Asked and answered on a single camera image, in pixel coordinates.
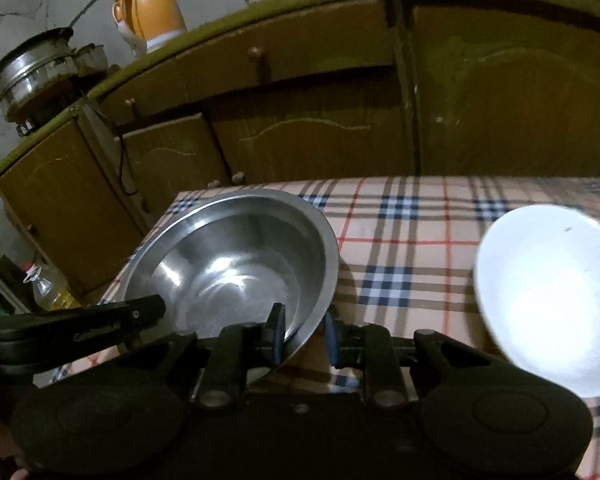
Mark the plastic oil bottle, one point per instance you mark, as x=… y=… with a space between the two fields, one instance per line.
x=51 y=290

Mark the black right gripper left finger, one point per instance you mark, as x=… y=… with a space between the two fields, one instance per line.
x=239 y=348

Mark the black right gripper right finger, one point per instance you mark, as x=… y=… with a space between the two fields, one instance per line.
x=369 y=350

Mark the brown wooden cabinet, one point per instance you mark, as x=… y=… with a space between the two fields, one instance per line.
x=289 y=90

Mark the large steel round pan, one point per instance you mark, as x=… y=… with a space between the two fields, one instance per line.
x=267 y=349

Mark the plaid checkered tablecloth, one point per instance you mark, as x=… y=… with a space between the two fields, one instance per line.
x=407 y=247

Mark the small steel bowl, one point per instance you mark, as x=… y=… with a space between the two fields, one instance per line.
x=230 y=259

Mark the wide white ceramic bowl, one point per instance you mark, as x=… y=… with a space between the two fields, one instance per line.
x=537 y=284

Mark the orange electric kettle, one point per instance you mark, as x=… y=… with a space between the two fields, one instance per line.
x=147 y=25

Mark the steel pot on stove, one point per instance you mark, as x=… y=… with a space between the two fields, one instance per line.
x=46 y=71

